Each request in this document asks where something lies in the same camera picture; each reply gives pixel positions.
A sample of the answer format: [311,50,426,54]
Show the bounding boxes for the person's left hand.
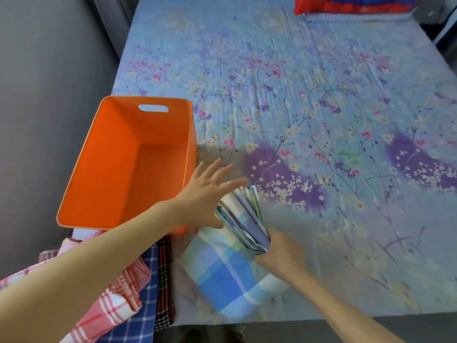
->
[173,157,250,230]

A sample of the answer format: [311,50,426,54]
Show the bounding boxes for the person's right hand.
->
[253,228,309,284]

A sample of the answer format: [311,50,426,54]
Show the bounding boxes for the white bed sheet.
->
[179,185,292,322]

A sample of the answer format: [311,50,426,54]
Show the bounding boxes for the orange plastic storage bin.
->
[56,95,199,234]

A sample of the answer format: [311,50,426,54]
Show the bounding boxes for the red green plaid cloth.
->
[153,235,177,332]

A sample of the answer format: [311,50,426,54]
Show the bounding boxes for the blue checked cloth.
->
[96,242,159,343]

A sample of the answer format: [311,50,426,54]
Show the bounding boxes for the red white plaid cloth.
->
[0,235,152,343]

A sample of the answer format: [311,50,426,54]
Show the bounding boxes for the person's right forearm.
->
[289,268,404,343]

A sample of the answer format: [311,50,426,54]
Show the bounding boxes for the person's left forearm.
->
[0,200,194,343]

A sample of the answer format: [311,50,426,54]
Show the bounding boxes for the blue floral patterned sheet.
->
[110,0,457,327]

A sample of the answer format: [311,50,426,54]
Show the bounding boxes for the grey curtain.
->
[86,0,144,60]

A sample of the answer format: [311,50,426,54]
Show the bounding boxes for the grey striped folded cloth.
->
[307,10,417,23]

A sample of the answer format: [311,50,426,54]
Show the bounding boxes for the red blue cloth item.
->
[294,0,422,16]

